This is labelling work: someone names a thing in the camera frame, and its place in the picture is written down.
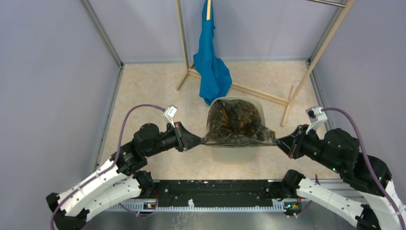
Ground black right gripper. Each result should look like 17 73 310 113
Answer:
272 123 342 173

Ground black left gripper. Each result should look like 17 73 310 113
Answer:
145 121 205 157

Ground beige plastic trash bin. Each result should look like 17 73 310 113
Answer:
208 96 266 164

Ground dark translucent trash bag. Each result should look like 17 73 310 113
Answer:
203 99 276 148

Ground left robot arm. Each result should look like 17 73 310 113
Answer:
46 122 204 230

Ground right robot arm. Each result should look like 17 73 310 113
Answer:
273 125 406 230

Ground blue hanging cloth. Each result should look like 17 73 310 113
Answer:
193 0 232 105

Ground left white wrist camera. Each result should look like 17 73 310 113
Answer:
163 104 178 127

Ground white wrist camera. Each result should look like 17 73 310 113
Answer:
305 106 327 134
163 104 178 127

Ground wooden clothes rack frame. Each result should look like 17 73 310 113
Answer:
175 0 355 127

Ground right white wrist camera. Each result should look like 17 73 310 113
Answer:
305 106 327 134

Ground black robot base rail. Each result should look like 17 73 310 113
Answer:
124 179 315 217

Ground aluminium enclosure post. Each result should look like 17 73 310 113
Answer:
80 0 124 69

